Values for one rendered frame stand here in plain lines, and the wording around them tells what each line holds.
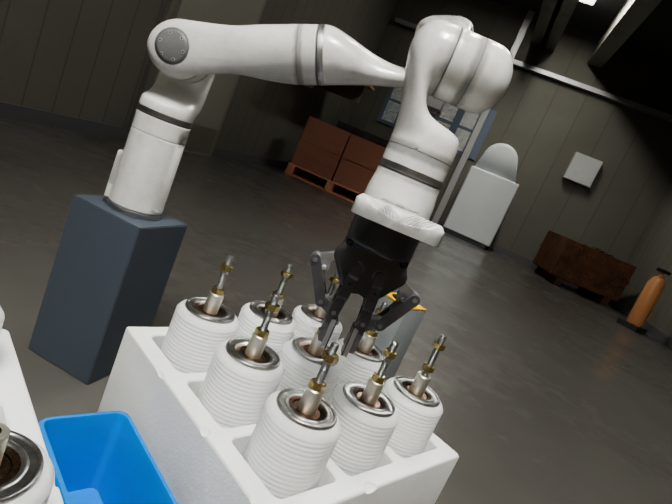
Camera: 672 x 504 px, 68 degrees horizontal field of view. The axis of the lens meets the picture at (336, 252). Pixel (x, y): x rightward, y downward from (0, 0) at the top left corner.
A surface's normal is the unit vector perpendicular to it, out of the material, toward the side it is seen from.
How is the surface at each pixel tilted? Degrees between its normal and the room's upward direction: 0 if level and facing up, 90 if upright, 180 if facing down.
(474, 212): 90
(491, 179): 90
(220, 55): 100
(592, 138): 90
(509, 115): 90
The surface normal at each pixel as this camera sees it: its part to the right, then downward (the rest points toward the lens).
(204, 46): -0.03, 0.17
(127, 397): -0.66, -0.12
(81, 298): -0.28, 0.09
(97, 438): 0.63, 0.38
